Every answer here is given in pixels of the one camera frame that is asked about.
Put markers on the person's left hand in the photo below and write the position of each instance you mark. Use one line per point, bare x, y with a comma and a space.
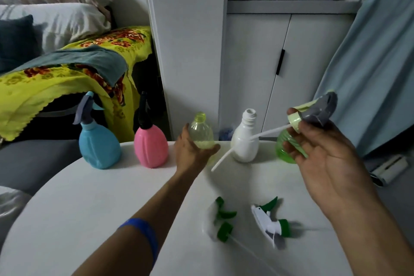
187, 159

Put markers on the person's right hand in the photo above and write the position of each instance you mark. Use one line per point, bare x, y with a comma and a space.
333, 172

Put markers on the yellow translucent bottle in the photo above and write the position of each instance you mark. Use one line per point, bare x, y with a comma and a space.
201, 132

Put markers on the pink plastic bottle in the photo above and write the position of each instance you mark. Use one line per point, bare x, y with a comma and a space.
150, 148

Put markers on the green ribbed bottle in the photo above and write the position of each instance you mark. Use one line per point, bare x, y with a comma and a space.
282, 153

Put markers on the white plastic bottle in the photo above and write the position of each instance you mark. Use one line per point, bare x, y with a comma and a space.
244, 146

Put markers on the black spray head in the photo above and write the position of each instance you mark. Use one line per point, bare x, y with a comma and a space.
144, 114

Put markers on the grey yellow spray head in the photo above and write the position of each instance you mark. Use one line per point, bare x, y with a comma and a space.
318, 111

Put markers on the clear green spray head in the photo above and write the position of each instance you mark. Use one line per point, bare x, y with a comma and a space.
224, 230

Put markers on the white green spray head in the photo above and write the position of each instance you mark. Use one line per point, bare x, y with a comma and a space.
266, 225

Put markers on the blue plastic bottle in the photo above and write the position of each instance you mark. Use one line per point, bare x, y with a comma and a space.
98, 149

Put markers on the grey blue spray head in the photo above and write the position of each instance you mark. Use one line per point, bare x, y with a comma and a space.
85, 109

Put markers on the person's left forearm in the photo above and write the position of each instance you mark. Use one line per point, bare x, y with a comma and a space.
136, 240

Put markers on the person's right forearm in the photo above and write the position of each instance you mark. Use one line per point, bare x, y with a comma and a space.
378, 240

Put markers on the white grey lint roller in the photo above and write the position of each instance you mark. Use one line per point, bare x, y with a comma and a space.
391, 170

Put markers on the blue wristband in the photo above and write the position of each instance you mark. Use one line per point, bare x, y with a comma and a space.
145, 230

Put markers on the white wardrobe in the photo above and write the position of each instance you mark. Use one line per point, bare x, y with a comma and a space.
187, 43

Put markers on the light blue curtain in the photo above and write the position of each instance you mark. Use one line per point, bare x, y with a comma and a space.
372, 59

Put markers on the grey-teal towel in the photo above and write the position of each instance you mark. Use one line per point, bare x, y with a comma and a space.
97, 62

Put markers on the yellow floral cloth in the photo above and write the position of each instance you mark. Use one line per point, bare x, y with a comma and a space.
48, 98

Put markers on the grey seat cushion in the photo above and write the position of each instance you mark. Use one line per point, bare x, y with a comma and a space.
35, 162

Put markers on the white pillow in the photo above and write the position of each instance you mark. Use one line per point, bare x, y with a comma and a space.
74, 23

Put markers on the white bed sheet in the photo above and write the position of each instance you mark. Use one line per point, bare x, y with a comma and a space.
11, 208

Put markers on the dark blue pillow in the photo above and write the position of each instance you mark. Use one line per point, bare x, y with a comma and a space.
16, 43

